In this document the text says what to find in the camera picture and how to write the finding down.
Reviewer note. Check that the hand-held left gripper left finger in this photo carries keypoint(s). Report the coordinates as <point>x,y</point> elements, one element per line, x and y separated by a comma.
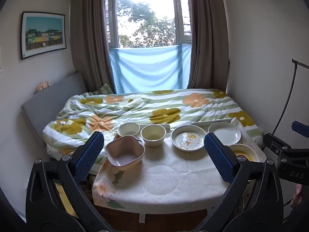
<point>89,157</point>

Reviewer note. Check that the floral striped blanket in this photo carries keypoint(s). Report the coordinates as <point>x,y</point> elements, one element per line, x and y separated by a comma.
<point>149,111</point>

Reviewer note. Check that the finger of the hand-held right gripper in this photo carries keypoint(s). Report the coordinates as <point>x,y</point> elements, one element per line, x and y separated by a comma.
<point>300,127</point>
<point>275,142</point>

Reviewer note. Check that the long white tray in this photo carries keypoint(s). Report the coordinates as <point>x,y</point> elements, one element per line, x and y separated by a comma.
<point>210,123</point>

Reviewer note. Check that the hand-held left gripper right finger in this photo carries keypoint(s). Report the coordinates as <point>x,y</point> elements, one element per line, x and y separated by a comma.
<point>219,159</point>

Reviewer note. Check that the yellow rimmed plate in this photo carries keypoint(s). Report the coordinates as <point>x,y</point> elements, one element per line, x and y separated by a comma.
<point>243,153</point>

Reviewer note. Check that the floral tablecloth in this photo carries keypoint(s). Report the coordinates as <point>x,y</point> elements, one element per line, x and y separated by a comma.
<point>159,181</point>

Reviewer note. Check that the framed landscape picture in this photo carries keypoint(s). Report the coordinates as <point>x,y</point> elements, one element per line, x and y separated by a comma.
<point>43,35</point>

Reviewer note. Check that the white table leg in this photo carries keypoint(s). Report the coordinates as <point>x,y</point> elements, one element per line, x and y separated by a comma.
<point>142,218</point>

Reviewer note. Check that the plain white plate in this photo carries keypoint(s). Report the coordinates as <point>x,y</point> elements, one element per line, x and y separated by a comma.
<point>225,132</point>

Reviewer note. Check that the cartoon print plate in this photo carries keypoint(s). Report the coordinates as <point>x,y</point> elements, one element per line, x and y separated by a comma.
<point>189,140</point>

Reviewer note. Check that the cream round bowl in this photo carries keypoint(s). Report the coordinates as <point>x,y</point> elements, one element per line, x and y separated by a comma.
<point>152,135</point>

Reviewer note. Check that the pink square bowl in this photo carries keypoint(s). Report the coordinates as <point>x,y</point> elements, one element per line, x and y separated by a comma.
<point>125,153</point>

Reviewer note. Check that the grey padded headboard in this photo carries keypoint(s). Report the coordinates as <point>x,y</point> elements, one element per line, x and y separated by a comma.
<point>45,101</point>

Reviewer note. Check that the small white bowl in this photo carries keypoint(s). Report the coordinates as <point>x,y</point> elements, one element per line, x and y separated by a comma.
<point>128,129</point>

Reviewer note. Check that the green checked pillow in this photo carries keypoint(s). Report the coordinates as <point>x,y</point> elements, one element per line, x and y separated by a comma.
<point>104,89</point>

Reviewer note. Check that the light blue cloth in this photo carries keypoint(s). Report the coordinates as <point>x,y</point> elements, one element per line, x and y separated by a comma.
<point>149,69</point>

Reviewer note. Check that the brown curtain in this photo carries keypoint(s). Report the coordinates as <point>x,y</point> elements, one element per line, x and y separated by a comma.
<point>89,36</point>
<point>208,36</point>

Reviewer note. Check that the window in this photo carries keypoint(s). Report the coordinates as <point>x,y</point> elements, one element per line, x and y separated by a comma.
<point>144,14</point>

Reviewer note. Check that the pink plush toy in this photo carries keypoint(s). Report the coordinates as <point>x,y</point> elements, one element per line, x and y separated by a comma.
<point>42,87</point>

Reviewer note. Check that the person's right hand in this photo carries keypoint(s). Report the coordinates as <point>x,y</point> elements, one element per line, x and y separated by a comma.
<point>297,195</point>

